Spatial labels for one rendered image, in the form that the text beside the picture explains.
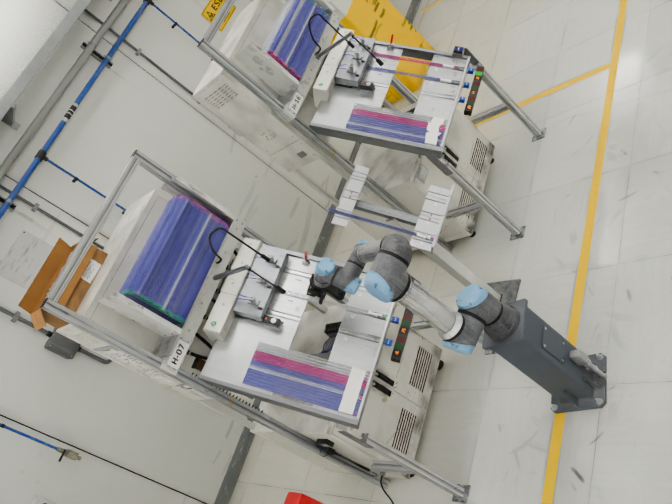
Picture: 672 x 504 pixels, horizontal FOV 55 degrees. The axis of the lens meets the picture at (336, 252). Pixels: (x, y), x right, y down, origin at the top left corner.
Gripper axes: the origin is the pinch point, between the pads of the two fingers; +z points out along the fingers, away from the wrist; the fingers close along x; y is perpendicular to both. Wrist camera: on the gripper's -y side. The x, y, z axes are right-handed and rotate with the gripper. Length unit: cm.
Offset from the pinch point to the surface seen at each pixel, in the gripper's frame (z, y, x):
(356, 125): 2, 15, -102
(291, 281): 4.7, 16.7, -6.1
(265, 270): 1.2, 29.2, -5.5
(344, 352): -2.4, -16.5, 20.4
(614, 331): -15, -124, -25
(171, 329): -10, 54, 38
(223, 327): 1.9, 36.5, 26.2
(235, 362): 6.7, 26.5, 37.7
